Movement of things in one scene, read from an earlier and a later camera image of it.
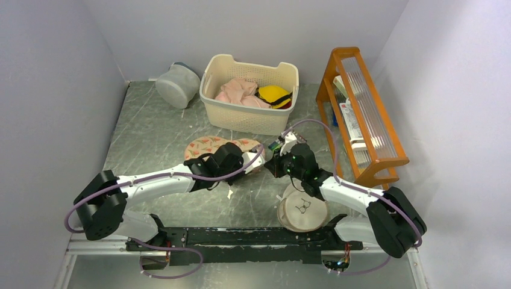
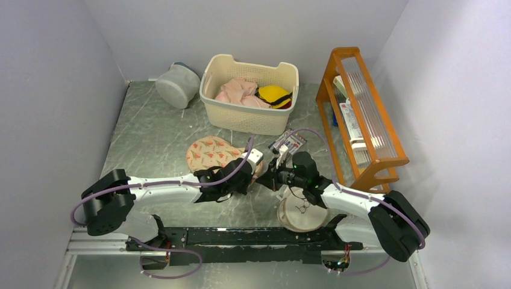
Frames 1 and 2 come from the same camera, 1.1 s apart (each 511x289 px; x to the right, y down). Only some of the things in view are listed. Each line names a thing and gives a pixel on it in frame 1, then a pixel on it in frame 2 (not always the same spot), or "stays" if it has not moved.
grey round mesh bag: x=179 y=86 stays
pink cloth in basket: x=241 y=91 stays
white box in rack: x=354 y=127 stays
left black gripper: x=231 y=180 -> x=244 y=188
